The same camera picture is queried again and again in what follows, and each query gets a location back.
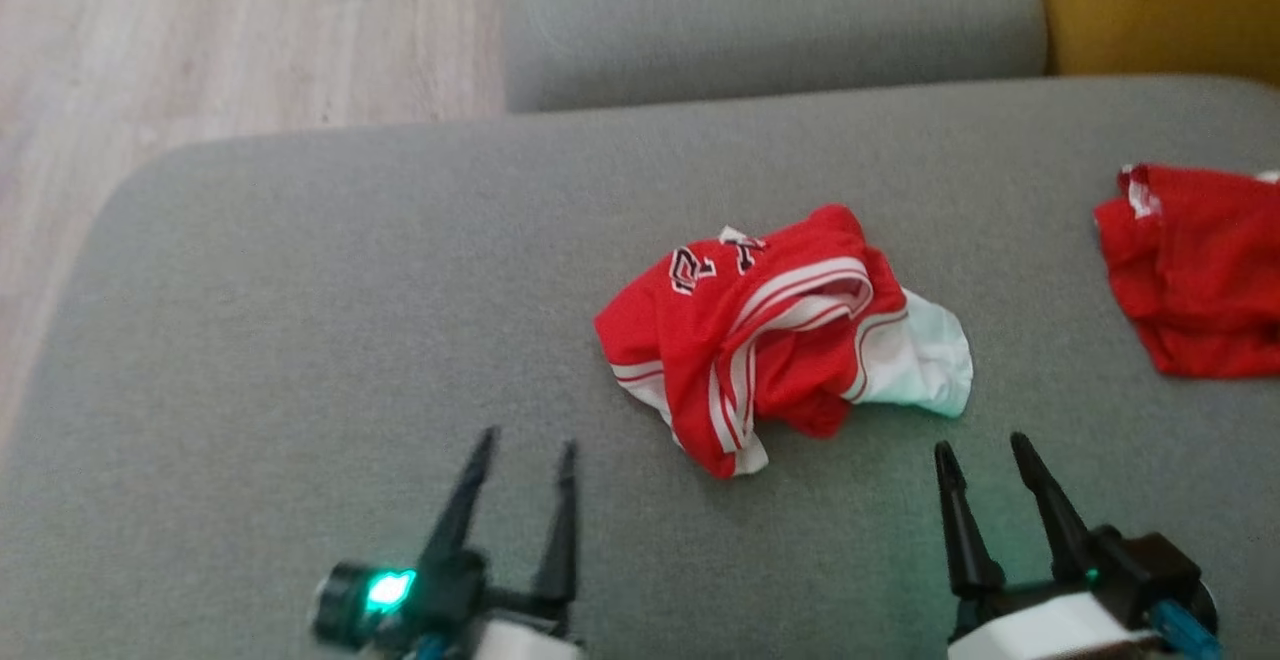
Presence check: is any red and white basketball jersey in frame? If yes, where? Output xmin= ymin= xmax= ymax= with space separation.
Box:
xmin=595 ymin=203 xmax=974 ymax=480

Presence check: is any large grey sofa seat cushion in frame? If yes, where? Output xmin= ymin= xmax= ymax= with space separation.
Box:
xmin=0 ymin=75 xmax=1280 ymax=660

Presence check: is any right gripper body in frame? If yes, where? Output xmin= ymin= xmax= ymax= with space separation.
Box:
xmin=945 ymin=530 xmax=1223 ymax=660

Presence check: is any plain red garment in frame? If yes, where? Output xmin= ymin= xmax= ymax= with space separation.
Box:
xmin=1093 ymin=163 xmax=1280 ymax=380

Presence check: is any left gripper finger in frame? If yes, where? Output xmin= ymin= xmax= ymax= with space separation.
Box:
xmin=534 ymin=441 xmax=581 ymax=607
xmin=419 ymin=427 xmax=500 ymax=567

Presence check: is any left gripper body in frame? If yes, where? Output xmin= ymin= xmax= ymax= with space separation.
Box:
xmin=312 ymin=550 xmax=587 ymax=660

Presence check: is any yellow sofa backrest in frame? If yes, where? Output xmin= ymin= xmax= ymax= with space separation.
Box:
xmin=1017 ymin=0 xmax=1280 ymax=87

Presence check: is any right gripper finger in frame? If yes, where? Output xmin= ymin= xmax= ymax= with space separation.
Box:
xmin=934 ymin=442 xmax=1007 ymax=599
xmin=1009 ymin=432 xmax=1097 ymax=582

